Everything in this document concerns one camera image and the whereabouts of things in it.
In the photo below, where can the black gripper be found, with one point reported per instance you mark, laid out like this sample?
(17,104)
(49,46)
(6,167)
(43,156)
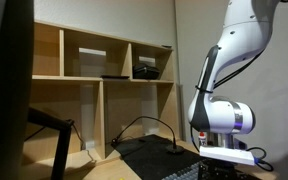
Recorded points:
(210,169)

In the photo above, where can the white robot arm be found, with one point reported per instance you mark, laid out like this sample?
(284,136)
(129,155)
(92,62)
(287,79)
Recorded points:
(247,30)

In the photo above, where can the grey mechanical keyboard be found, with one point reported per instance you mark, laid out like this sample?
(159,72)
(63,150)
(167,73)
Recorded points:
(188,173)

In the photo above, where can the white bottle red cap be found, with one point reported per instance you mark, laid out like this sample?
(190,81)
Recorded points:
(202,139)

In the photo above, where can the black gooseneck microphone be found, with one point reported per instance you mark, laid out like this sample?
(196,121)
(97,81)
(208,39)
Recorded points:
(173,148)

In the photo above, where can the black desk mat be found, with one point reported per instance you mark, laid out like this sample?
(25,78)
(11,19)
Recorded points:
(148,158)

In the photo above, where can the black case on shelf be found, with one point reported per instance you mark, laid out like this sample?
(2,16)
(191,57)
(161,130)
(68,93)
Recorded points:
(144,71)

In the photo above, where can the wooden shelf unit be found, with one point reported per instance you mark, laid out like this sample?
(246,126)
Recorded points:
(66,84)

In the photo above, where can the black flat item on shelf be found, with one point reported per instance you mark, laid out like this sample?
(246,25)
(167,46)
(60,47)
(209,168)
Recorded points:
(114,77)

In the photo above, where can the black monitor edge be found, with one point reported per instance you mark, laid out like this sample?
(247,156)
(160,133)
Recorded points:
(16,59)

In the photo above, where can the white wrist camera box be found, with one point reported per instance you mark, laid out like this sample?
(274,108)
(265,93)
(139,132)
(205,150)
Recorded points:
(226,154)

